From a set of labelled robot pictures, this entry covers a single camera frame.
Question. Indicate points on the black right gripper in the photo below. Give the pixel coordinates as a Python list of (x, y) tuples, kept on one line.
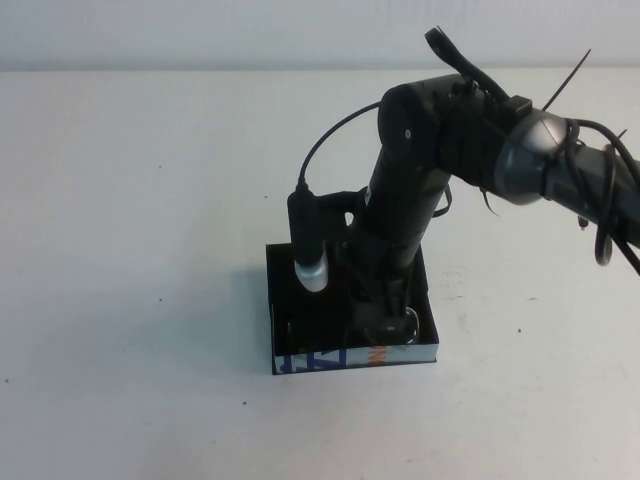
[(380, 272)]

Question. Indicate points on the black frame glasses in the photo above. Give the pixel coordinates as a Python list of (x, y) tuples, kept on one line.
[(414, 325)]

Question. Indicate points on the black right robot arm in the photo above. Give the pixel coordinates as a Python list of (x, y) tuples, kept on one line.
[(405, 130)]

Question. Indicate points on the black open glasses case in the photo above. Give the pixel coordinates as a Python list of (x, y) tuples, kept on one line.
[(320, 359)]

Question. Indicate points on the short black zip tie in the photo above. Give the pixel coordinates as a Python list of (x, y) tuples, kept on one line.
[(489, 202)]

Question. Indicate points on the long black zip tie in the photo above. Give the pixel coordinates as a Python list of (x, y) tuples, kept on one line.
[(567, 77)]

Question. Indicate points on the black wrist camera silver tip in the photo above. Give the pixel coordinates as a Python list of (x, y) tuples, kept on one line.
[(307, 240)]

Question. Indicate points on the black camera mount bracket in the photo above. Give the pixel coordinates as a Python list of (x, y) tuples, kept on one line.
[(340, 207)]

